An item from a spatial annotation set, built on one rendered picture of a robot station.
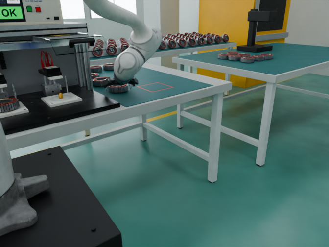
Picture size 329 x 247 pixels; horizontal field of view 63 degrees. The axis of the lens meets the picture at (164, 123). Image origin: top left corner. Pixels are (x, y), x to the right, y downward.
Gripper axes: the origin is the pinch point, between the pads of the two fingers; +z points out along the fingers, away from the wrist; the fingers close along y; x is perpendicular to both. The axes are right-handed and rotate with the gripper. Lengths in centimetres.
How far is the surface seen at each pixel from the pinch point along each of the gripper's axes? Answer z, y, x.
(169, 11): 280, 146, 208
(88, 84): -1.4, -16.0, 2.3
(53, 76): -14.5, -32.5, 3.8
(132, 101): -17.4, 3.6, -12.6
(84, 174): 73, -25, -48
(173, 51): 128, 85, 72
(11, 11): -25, -46, 31
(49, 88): -4.9, -35.9, 0.7
